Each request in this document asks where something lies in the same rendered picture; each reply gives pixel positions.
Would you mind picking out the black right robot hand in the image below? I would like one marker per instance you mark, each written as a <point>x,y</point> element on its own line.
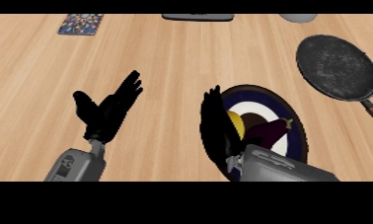
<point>217,126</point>

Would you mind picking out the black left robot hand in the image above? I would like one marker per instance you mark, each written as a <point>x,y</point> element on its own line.
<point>109,111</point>

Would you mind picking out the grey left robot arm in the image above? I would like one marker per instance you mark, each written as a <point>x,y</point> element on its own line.
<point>77,164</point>

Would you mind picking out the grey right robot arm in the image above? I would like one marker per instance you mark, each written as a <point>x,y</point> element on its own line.
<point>279,165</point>

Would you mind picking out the yellow lemon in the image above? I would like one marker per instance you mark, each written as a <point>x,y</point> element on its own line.
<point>236,123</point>

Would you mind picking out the dark blue and white plate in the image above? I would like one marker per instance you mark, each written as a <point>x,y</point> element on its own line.
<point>286,116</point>

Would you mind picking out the black frying pan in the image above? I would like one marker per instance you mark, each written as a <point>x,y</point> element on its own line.
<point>335,68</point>

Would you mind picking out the dark purple eggplant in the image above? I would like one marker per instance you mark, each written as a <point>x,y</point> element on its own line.
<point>267,132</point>

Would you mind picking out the colourful patterned tile piece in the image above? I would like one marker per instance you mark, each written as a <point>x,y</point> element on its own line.
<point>80,24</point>

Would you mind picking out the dark grey flat appliance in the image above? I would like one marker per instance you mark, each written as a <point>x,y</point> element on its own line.
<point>198,17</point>

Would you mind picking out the grey rounded object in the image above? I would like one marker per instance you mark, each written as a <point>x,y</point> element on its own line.
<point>298,17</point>

